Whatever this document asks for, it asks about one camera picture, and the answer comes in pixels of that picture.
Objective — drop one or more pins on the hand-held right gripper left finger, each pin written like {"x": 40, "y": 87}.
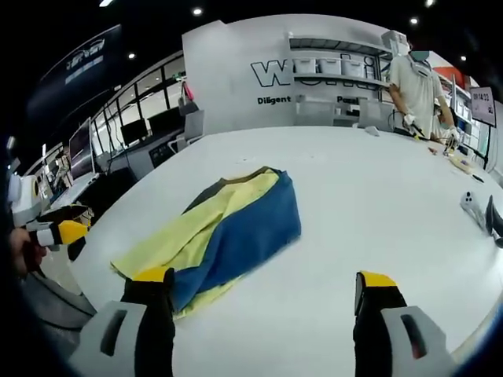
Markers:
{"x": 118, "y": 330}

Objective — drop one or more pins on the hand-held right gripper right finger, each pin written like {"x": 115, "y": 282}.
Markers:
{"x": 412, "y": 334}

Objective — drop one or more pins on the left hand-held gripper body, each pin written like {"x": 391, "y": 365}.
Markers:
{"x": 24, "y": 200}

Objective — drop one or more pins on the blue and yellow garment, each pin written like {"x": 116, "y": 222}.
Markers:
{"x": 243, "y": 231}

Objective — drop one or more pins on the person's left hand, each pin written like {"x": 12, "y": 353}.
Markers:
{"x": 23, "y": 251}

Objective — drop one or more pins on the silver framed monitor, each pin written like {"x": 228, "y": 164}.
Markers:
{"x": 80, "y": 151}

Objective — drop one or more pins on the grey chair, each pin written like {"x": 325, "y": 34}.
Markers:
{"x": 59, "y": 302}

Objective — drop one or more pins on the black monitor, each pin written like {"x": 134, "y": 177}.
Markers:
{"x": 165, "y": 119}
{"x": 133, "y": 132}

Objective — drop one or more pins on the dark folded object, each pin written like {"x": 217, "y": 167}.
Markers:
{"x": 493, "y": 220}

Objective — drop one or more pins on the small white device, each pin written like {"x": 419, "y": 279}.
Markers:
{"x": 468, "y": 201}

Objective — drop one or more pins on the black pen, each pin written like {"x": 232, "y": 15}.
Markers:
{"x": 478, "y": 178}

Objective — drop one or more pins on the pink hanging bag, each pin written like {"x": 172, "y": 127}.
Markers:
{"x": 188, "y": 90}

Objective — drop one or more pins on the wooden board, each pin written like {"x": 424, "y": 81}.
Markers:
{"x": 463, "y": 164}

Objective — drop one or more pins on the white shelf unit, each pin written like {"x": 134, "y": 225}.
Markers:
{"x": 338, "y": 78}

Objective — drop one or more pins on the translucent storage bin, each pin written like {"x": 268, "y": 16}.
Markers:
{"x": 329, "y": 66}
{"x": 352, "y": 68}
{"x": 306, "y": 65}

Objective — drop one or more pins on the white lettered wall panel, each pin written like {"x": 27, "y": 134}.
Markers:
{"x": 236, "y": 78}

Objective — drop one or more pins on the wall screen with timer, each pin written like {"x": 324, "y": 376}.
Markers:
{"x": 483, "y": 106}

